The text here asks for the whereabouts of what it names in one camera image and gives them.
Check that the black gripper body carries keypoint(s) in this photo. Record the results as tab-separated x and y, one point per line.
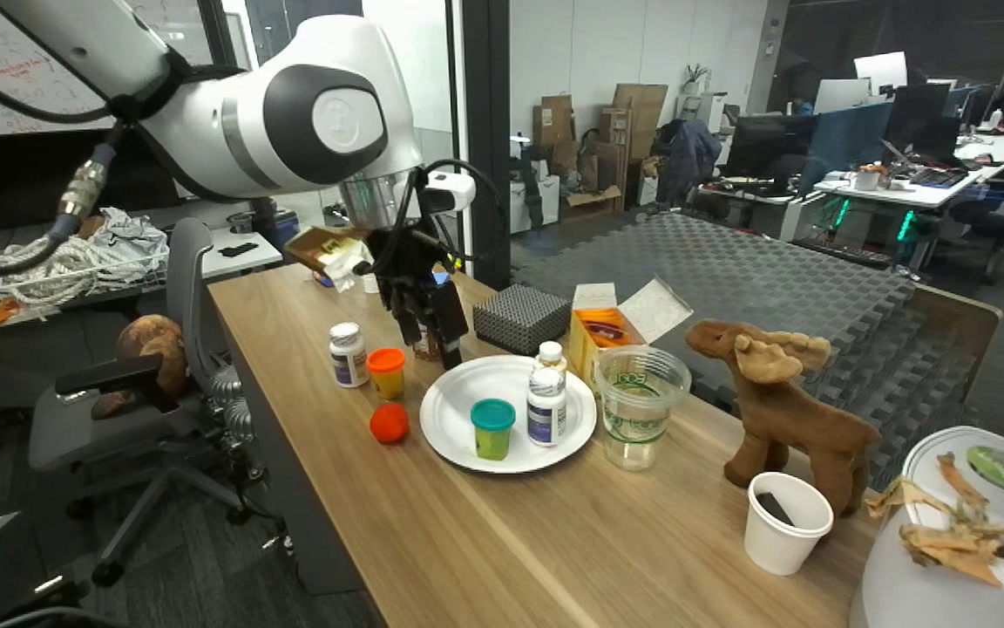
416	272

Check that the teal lid dough tub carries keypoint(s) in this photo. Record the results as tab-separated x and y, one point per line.
494	432

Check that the white bottle blue label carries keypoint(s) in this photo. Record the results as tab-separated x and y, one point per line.
546	413

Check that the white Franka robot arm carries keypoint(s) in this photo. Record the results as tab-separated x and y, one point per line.
280	124

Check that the white round plate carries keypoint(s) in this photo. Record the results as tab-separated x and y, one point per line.
452	420

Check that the orange toy ball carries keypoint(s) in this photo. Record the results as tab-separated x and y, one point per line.
389	425

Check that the grey foam block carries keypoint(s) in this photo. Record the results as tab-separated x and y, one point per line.
521	320

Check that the large white pill bottle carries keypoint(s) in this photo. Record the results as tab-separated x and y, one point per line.
345	358

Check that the yellow open cardboard box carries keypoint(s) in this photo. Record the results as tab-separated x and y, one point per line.
602	332

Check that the small brown cardboard box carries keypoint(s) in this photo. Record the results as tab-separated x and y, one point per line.
554	135

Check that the clear plastic cup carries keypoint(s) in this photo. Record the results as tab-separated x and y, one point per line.
640	407

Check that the brown plush on chair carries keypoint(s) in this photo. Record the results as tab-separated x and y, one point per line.
154	351

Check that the tall brown cardboard box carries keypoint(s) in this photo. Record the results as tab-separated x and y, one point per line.
640	124

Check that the grey office chair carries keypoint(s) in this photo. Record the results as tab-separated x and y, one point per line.
95	430

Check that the brown moose plush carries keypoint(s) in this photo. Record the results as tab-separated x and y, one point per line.
793	423

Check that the black computer monitor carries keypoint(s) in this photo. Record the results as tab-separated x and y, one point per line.
769	144

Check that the white paper cup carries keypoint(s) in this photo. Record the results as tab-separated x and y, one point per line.
783	529

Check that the white office desk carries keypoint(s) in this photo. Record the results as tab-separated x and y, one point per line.
930	186

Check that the brown dried chips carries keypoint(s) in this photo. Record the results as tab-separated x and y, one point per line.
941	545

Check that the white lidded bin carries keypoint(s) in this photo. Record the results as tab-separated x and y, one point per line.
941	598

